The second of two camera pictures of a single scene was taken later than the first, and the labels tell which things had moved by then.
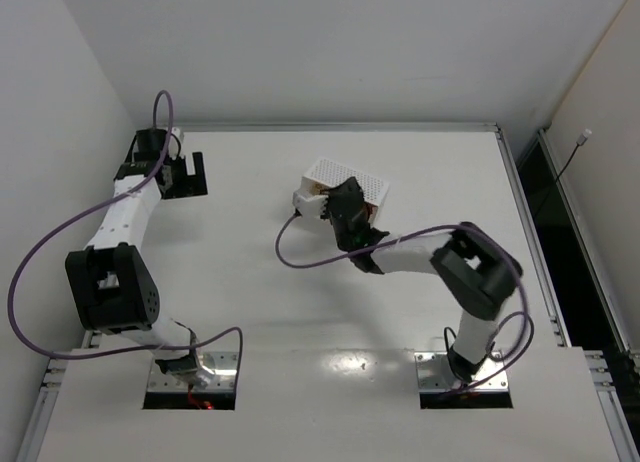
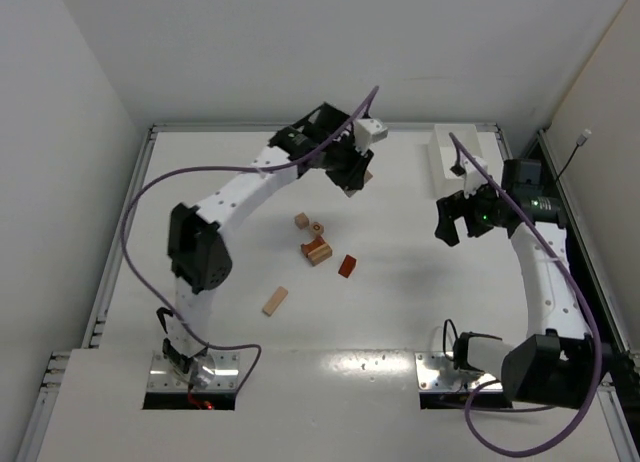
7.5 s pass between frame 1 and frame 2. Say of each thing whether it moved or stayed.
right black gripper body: moved
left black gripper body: moved
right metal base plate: stayed
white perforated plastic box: moved
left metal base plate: stayed
